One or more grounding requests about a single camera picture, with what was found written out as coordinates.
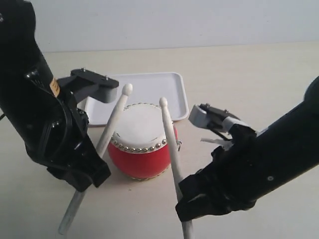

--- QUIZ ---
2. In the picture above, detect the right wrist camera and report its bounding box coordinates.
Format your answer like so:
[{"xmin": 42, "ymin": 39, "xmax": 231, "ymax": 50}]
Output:
[{"xmin": 188, "ymin": 104, "xmax": 249, "ymax": 132}]

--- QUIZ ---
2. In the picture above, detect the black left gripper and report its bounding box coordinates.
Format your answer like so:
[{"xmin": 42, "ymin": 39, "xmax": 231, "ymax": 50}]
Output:
[{"xmin": 4, "ymin": 69, "xmax": 111, "ymax": 192}]

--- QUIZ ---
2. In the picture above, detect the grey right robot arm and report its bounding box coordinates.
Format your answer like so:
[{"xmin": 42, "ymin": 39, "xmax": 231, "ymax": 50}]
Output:
[{"xmin": 175, "ymin": 79, "xmax": 319, "ymax": 222}]

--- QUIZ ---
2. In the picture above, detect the red small drum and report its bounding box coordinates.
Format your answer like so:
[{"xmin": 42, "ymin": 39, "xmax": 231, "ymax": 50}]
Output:
[{"xmin": 108, "ymin": 103, "xmax": 170, "ymax": 180}]

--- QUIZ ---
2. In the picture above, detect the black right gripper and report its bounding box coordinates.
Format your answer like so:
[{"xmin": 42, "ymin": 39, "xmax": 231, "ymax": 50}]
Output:
[{"xmin": 175, "ymin": 125, "xmax": 271, "ymax": 222}]

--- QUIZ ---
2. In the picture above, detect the white rectangular plastic tray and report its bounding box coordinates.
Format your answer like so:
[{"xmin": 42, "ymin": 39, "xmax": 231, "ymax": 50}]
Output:
[{"xmin": 83, "ymin": 72, "xmax": 189, "ymax": 126}]

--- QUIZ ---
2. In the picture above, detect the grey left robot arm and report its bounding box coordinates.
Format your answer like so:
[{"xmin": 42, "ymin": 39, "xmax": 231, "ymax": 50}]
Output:
[{"xmin": 0, "ymin": 0, "xmax": 119, "ymax": 192}]

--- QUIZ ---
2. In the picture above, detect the wooden drumstick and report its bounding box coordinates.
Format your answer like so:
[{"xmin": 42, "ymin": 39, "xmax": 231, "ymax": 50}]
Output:
[
  {"xmin": 58, "ymin": 83, "xmax": 133, "ymax": 235},
  {"xmin": 159, "ymin": 97, "xmax": 194, "ymax": 239}
]

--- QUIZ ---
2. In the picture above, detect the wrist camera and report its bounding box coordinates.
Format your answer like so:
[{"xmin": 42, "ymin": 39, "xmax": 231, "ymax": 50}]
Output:
[
  {"xmin": 57, "ymin": 68, "xmax": 119, "ymax": 104},
  {"xmin": 188, "ymin": 104, "xmax": 249, "ymax": 132}
]

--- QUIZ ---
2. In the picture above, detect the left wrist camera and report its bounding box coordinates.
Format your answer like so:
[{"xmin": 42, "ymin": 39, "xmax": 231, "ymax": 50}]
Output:
[{"xmin": 57, "ymin": 68, "xmax": 119, "ymax": 104}]

